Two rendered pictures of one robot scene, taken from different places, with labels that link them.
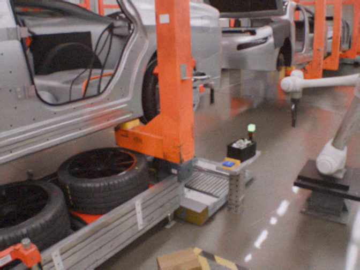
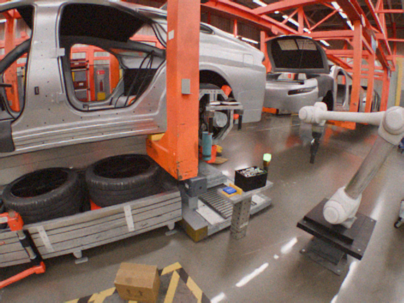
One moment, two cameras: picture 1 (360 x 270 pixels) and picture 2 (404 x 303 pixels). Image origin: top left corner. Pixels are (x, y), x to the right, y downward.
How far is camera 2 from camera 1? 0.93 m
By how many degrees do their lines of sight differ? 17
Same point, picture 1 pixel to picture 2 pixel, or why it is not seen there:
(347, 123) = (366, 168)
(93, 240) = (77, 228)
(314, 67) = not seen: hidden behind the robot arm
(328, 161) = (336, 210)
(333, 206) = (333, 254)
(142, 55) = not seen: hidden behind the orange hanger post
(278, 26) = (323, 80)
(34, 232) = (33, 207)
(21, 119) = (53, 118)
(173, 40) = (175, 53)
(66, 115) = (91, 120)
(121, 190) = (119, 192)
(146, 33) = not seen: hidden behind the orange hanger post
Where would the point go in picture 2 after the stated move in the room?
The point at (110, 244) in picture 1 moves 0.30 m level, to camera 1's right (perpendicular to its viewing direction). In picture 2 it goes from (95, 235) to (130, 250)
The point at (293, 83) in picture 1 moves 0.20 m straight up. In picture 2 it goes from (312, 113) to (315, 81)
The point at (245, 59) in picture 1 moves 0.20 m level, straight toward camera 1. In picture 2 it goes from (293, 103) to (292, 103)
